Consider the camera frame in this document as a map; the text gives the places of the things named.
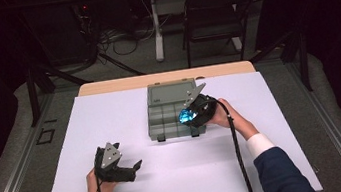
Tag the black computer tower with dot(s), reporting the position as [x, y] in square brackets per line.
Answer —
[59, 34]

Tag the white-legged desk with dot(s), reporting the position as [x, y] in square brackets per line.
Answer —
[157, 27]

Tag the black metal stand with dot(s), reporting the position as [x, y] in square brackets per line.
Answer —
[304, 63]
[33, 95]

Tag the shiny blue packet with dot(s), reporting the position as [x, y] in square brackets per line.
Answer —
[187, 115]

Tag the white table mat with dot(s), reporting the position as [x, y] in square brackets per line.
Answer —
[136, 181]

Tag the black folding chair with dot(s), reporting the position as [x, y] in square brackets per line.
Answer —
[214, 12]

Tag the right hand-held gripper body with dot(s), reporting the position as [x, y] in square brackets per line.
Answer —
[206, 111]

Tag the person's right hand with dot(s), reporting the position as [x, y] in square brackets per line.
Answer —
[232, 117]

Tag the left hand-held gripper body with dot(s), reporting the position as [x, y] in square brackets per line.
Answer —
[110, 158]

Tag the grey plastic compartment box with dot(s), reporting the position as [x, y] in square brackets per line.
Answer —
[168, 116]

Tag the light wooden table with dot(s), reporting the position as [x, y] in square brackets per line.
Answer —
[123, 84]

